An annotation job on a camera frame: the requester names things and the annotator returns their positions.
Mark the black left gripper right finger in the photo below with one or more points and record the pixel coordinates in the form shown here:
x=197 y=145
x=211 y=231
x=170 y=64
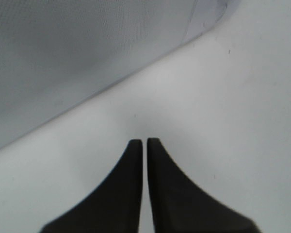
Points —
x=180 y=206

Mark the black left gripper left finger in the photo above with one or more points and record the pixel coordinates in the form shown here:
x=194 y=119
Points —
x=114 y=206

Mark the white microwave door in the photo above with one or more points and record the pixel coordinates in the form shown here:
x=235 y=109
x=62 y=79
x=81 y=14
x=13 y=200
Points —
x=54 y=54

